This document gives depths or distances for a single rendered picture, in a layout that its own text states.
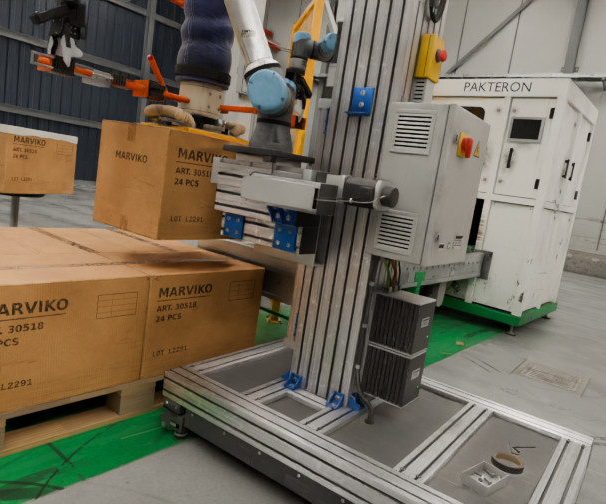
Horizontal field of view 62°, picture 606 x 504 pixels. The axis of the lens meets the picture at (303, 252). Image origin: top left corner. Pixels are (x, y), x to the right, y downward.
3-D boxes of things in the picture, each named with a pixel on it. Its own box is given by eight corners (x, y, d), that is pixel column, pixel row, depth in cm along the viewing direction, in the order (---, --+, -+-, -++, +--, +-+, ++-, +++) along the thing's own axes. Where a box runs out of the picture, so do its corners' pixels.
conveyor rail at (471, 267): (474, 275, 408) (479, 252, 405) (480, 276, 405) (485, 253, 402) (288, 302, 229) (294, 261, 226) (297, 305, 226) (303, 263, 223)
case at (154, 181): (202, 222, 251) (212, 141, 245) (263, 238, 229) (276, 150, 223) (92, 220, 202) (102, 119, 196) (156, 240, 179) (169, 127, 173)
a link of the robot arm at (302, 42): (315, 33, 208) (295, 28, 206) (310, 60, 209) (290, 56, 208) (312, 38, 215) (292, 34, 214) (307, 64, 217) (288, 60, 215)
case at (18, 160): (26, 186, 365) (30, 130, 360) (73, 194, 356) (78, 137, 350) (-51, 183, 307) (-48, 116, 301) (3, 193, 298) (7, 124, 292)
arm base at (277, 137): (301, 155, 171) (305, 126, 170) (272, 150, 159) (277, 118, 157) (267, 152, 180) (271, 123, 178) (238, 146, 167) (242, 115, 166)
